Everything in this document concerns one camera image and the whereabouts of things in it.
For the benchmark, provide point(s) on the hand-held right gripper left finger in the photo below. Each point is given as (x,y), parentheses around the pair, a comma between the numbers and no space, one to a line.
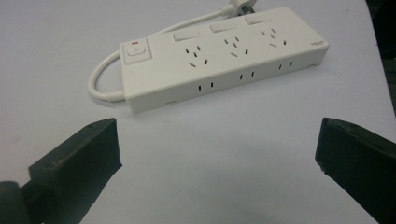
(77,161)

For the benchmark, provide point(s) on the white power strip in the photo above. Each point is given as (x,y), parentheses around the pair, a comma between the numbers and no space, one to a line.
(218,59)

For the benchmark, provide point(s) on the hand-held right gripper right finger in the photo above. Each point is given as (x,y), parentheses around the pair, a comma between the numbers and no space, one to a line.
(358,161)

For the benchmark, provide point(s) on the white plug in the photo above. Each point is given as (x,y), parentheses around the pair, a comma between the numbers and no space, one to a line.
(241,6)

